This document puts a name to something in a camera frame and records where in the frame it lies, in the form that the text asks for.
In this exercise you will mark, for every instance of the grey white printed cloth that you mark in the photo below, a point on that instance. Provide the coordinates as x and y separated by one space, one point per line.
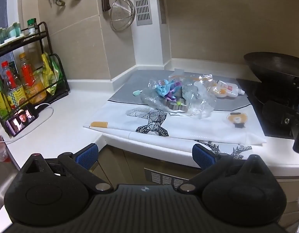
188 126

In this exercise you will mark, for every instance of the plain beige cabinet door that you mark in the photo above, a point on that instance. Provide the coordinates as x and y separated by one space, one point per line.
104 167

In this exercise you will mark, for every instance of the black smartphone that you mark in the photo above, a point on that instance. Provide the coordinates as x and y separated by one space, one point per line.
21 120

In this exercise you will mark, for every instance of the clear bag with orange stripe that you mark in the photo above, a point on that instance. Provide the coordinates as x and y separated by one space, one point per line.
200 78

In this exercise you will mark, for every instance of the blue pink wrapper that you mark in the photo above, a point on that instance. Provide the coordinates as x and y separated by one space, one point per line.
165 88

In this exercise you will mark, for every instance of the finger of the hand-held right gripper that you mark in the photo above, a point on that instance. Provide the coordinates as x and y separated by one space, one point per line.
276 112

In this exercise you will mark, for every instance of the silver cabinet vent grille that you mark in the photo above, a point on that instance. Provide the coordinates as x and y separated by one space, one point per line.
164 178

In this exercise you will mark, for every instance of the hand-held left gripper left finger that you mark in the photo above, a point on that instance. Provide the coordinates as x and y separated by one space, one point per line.
87 154

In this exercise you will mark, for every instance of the green cap spice jar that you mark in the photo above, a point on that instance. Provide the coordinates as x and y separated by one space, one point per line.
32 26

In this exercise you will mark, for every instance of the green snack bag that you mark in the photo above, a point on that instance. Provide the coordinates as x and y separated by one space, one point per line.
57 69

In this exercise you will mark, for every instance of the red cap sauce bottle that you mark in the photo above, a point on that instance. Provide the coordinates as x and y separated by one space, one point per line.
11 82

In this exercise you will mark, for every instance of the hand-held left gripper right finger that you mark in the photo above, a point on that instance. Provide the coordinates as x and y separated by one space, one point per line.
202 156

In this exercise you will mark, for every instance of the black wok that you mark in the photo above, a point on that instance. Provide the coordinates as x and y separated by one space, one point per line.
273 64

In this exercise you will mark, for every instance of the clear plastic bag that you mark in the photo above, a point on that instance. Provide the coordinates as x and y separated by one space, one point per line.
200 102

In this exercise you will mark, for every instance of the oil bottle with red label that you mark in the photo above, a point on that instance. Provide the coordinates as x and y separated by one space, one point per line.
28 77

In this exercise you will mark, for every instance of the beige cabinet door with vent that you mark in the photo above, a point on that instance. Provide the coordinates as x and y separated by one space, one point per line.
135 165

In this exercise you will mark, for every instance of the yellow snack bag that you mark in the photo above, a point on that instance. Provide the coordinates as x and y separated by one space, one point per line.
48 75

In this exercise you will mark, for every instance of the grey wall vent plate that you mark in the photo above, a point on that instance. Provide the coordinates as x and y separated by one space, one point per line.
142 2

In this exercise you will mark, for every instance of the white squeeze pouch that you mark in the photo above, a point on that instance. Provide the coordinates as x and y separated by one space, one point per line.
227 89

